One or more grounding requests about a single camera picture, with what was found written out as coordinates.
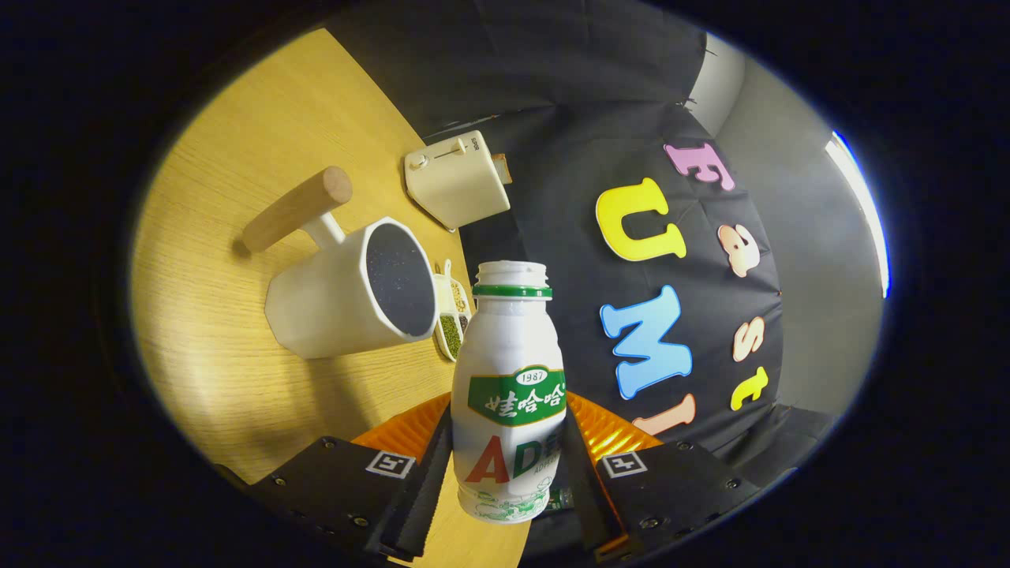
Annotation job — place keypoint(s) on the black backdrop cloth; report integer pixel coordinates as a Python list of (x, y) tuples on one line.
[(552, 197)]

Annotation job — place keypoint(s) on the cream toaster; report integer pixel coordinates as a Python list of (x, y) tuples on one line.
[(458, 185)]

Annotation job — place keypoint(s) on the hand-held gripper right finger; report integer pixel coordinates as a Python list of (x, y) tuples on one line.
[(584, 489)]

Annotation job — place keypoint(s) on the white juice bottle green label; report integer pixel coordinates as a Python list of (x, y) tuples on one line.
[(509, 339)]

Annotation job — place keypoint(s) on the white divided bean dish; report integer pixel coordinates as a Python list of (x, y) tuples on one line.
[(450, 335)]

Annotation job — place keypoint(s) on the toast slice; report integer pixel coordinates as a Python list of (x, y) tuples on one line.
[(503, 168)]

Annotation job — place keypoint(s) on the wooden table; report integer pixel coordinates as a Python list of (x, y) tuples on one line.
[(213, 331)]

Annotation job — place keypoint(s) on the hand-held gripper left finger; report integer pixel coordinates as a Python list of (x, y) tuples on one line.
[(422, 497)]

